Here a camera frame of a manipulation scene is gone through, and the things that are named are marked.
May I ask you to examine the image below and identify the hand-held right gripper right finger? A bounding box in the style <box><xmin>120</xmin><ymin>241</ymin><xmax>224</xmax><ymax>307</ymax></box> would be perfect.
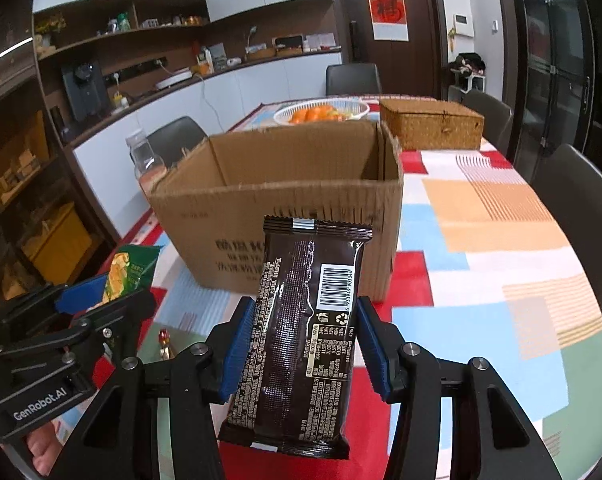
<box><xmin>356</xmin><ymin>295</ymin><xmax>564</xmax><ymax>480</ymax></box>

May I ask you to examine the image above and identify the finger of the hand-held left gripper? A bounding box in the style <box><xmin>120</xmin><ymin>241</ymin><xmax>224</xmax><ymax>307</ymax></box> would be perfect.
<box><xmin>0</xmin><ymin>287</ymin><xmax>158</xmax><ymax>376</ymax></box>
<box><xmin>1</xmin><ymin>274</ymin><xmax>109</xmax><ymax>333</ymax></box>

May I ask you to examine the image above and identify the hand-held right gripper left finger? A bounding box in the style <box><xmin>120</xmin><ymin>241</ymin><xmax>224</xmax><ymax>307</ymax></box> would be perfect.
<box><xmin>51</xmin><ymin>295</ymin><xmax>256</xmax><ymax>480</ymax></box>

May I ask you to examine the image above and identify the green snack packet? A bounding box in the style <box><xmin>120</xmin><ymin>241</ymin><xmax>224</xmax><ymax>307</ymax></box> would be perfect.
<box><xmin>102</xmin><ymin>245</ymin><xmax>164</xmax><ymax>306</ymax></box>

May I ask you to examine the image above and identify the black snack packet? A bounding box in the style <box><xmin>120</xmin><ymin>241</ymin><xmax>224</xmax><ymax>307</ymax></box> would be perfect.
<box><xmin>217</xmin><ymin>215</ymin><xmax>373</xmax><ymax>461</ymax></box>

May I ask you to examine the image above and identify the cardboard box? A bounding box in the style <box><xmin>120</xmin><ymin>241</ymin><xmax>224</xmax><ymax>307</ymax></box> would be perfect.
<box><xmin>146</xmin><ymin>120</ymin><xmax>404</xmax><ymax>306</ymax></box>

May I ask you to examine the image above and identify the person's left hand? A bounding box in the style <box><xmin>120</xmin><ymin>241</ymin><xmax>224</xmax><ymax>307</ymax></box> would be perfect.
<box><xmin>23</xmin><ymin>422</ymin><xmax>69</xmax><ymax>478</ymax></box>

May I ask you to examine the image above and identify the yellow storage bin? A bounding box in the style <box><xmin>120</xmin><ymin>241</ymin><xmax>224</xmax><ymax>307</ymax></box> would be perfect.
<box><xmin>21</xmin><ymin>202</ymin><xmax>92</xmax><ymax>286</ymax></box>

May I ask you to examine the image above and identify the colourful checked tablecloth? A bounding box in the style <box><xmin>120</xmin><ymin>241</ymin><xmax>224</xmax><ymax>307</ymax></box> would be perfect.
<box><xmin>116</xmin><ymin>95</ymin><xmax>602</xmax><ymax>480</ymax></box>

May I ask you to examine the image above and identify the pink drink bottle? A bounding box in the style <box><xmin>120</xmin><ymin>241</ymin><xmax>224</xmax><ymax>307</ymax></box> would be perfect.
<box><xmin>126</xmin><ymin>129</ymin><xmax>168</xmax><ymax>198</ymax></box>

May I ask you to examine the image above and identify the dark dining chair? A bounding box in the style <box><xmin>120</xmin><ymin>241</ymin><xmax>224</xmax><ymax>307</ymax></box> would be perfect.
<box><xmin>528</xmin><ymin>143</ymin><xmax>602</xmax><ymax>321</ymax></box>
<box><xmin>462</xmin><ymin>89</ymin><xmax>514</xmax><ymax>153</ymax></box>
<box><xmin>145</xmin><ymin>116</ymin><xmax>208</xmax><ymax>168</ymax></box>
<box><xmin>325</xmin><ymin>63</ymin><xmax>382</xmax><ymax>96</ymax></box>

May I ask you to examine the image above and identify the black water dispenser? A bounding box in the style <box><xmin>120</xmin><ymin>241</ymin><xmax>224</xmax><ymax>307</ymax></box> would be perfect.
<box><xmin>61</xmin><ymin>60</ymin><xmax>109</xmax><ymax>122</ymax></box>

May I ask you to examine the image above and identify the white round counter appliance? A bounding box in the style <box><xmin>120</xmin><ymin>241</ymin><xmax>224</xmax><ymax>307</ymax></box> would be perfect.
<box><xmin>155</xmin><ymin>70</ymin><xmax>194</xmax><ymax>90</ymax></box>

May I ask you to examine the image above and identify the woven wicker basket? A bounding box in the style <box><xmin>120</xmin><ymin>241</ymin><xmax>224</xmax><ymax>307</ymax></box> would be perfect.
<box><xmin>379</xmin><ymin>99</ymin><xmax>486</xmax><ymax>151</ymax></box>

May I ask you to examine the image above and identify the white fruit basket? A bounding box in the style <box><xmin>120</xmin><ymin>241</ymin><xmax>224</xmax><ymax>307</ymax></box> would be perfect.
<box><xmin>273</xmin><ymin>100</ymin><xmax>370</xmax><ymax>126</ymax></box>

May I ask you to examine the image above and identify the yellow flower bunch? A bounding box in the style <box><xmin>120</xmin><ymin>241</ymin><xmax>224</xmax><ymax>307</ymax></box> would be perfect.
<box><xmin>35</xmin><ymin>14</ymin><xmax>66</xmax><ymax>36</ymax></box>

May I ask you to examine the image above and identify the stool with clothes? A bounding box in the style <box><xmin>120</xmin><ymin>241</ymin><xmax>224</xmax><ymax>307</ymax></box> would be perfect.
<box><xmin>448</xmin><ymin>52</ymin><xmax>486</xmax><ymax>93</ymax></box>

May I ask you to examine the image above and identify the glass sliding door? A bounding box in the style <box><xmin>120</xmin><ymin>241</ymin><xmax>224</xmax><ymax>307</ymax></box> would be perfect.
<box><xmin>511</xmin><ymin>0</ymin><xmax>596</xmax><ymax>171</ymax></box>

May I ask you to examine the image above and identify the dark wooden door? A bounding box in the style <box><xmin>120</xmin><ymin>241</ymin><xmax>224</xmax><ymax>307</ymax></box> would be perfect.
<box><xmin>333</xmin><ymin>0</ymin><xmax>444</xmax><ymax>98</ymax></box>

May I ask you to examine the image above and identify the red and white wall calendar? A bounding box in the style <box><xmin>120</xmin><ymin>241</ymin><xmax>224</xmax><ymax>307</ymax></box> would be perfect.
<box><xmin>366</xmin><ymin>0</ymin><xmax>410</xmax><ymax>42</ymax></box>

